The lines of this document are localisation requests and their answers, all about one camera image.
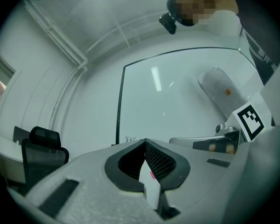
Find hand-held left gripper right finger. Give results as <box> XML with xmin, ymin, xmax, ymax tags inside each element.
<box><xmin>145</xmin><ymin>138</ymin><xmax>247</xmax><ymax>224</ymax></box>

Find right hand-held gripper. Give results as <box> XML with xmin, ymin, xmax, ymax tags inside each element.
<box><xmin>169</xmin><ymin>91</ymin><xmax>276</xmax><ymax>154</ymax></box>

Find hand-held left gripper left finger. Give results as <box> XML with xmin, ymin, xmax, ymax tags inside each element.
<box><xmin>7</xmin><ymin>138</ymin><xmax>159</xmax><ymax>224</ymax></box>

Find large white whiteboard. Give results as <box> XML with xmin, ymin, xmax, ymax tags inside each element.
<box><xmin>115</xmin><ymin>47</ymin><xmax>264</xmax><ymax>147</ymax></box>

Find black mesh office chair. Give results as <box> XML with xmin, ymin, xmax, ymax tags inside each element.
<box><xmin>21</xmin><ymin>126</ymin><xmax>70</xmax><ymax>184</ymax></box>

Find black desk partition panel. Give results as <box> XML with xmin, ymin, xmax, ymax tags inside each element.
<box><xmin>13</xmin><ymin>126</ymin><xmax>31</xmax><ymax>144</ymax></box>

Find white office desk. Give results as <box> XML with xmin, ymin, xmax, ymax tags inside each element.
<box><xmin>0</xmin><ymin>134</ymin><xmax>26</xmax><ymax>184</ymax></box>

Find person's dark clothing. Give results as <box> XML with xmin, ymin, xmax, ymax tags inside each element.
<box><xmin>227</xmin><ymin>0</ymin><xmax>280</xmax><ymax>84</ymax></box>

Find person's head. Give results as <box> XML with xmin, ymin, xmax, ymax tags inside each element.
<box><xmin>167</xmin><ymin>0</ymin><xmax>217</xmax><ymax>27</ymax></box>

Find black head camera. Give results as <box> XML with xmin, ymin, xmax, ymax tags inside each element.
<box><xmin>158</xmin><ymin>12</ymin><xmax>178</xmax><ymax>35</ymax></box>

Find white wall pipes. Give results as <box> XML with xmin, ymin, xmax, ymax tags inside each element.
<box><xmin>23</xmin><ymin>0</ymin><xmax>88</xmax><ymax>72</ymax></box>

